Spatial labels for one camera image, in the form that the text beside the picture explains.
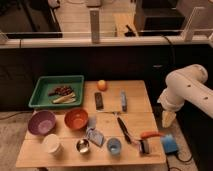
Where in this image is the dark red grapes bunch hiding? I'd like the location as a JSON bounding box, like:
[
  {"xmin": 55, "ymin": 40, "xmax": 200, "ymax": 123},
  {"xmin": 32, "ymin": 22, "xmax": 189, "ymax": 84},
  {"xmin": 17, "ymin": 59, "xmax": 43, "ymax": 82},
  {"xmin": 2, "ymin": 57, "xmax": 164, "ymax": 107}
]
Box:
[{"xmin": 49, "ymin": 86, "xmax": 73, "ymax": 96}]

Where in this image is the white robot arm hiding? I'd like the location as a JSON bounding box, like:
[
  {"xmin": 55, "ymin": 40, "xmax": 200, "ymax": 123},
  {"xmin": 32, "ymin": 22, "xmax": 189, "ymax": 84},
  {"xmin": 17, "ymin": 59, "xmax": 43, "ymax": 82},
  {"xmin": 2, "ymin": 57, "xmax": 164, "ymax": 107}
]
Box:
[{"xmin": 157, "ymin": 64, "xmax": 213, "ymax": 128}]

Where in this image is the blue cup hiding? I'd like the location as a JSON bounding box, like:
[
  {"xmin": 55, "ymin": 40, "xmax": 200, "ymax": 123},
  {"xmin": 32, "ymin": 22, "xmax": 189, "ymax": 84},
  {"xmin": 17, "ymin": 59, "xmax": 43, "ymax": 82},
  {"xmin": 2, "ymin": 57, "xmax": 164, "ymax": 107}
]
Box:
[{"xmin": 107, "ymin": 138, "xmax": 122, "ymax": 155}]

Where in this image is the small metal cup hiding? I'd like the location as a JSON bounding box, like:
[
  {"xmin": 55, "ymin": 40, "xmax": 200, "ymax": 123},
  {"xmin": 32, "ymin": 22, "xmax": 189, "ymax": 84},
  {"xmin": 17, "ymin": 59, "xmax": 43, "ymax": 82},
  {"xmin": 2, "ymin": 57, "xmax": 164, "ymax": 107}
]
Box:
[{"xmin": 76, "ymin": 139, "xmax": 90, "ymax": 154}]

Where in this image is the white paper cup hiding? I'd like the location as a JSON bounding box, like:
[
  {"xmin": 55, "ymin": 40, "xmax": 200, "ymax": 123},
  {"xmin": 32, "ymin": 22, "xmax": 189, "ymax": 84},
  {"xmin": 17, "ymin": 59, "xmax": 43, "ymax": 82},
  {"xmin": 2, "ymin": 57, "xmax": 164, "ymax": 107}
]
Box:
[{"xmin": 42, "ymin": 134, "xmax": 61, "ymax": 155}]

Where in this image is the blue round device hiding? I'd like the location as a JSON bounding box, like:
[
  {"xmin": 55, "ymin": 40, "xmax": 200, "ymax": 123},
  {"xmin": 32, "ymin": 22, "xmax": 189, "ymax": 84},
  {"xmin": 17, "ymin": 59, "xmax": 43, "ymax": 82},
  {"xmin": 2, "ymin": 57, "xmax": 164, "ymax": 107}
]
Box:
[{"xmin": 161, "ymin": 134, "xmax": 178, "ymax": 154}]

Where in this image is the blue grey marker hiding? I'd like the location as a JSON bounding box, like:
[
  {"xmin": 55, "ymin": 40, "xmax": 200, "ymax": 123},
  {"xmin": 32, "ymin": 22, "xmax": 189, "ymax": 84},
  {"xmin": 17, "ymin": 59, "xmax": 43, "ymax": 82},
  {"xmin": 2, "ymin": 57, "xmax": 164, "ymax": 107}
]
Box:
[{"xmin": 121, "ymin": 91, "xmax": 127, "ymax": 112}]

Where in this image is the black rectangular bar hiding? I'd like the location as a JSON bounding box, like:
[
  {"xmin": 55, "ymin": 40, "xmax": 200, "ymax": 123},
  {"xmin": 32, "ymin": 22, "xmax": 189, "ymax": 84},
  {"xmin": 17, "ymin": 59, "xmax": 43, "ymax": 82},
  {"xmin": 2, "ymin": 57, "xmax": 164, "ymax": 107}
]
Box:
[{"xmin": 95, "ymin": 92, "xmax": 104, "ymax": 110}]

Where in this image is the orange fruit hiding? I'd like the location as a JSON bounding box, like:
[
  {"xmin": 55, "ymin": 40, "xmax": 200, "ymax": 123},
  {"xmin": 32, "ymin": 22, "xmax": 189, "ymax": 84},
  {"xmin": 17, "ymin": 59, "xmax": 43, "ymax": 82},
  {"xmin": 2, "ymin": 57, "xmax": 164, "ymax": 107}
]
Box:
[{"xmin": 97, "ymin": 80, "xmax": 107, "ymax": 91}]

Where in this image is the orange bowl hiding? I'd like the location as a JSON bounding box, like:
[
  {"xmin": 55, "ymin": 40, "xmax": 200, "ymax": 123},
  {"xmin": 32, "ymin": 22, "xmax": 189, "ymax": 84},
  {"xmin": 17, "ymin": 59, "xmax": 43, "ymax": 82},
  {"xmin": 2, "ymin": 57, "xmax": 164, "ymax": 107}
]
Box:
[{"xmin": 64, "ymin": 108, "xmax": 88, "ymax": 130}]

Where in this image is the banana in tray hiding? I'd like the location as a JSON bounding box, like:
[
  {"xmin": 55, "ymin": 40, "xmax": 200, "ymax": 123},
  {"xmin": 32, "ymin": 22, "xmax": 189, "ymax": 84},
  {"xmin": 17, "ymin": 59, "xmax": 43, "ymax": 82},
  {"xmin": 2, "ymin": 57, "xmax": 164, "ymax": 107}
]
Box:
[{"xmin": 53, "ymin": 94, "xmax": 76, "ymax": 104}]

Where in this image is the green plastic tray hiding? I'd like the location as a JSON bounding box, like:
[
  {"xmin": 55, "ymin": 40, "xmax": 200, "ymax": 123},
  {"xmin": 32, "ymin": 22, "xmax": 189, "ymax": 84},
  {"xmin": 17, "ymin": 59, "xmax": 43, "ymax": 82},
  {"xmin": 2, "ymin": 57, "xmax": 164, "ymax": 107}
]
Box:
[{"xmin": 28, "ymin": 75, "xmax": 84, "ymax": 109}]

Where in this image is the purple bowl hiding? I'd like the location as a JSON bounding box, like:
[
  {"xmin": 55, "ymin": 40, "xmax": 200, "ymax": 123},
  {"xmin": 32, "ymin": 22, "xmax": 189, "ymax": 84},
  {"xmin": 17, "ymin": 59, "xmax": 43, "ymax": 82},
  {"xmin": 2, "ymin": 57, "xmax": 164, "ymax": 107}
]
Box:
[{"xmin": 28, "ymin": 110, "xmax": 56, "ymax": 135}]

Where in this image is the black handled knife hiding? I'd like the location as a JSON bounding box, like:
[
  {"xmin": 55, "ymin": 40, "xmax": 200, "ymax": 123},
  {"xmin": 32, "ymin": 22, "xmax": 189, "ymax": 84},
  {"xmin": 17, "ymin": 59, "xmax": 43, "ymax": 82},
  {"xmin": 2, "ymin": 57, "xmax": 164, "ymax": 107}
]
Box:
[{"xmin": 117, "ymin": 117, "xmax": 132, "ymax": 144}]

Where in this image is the black object behind rail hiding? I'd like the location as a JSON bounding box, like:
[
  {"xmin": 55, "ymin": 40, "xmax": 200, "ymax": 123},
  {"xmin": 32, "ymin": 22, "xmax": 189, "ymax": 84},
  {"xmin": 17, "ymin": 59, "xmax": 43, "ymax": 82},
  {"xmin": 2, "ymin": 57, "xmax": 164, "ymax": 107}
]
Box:
[{"xmin": 124, "ymin": 25, "xmax": 136, "ymax": 37}]

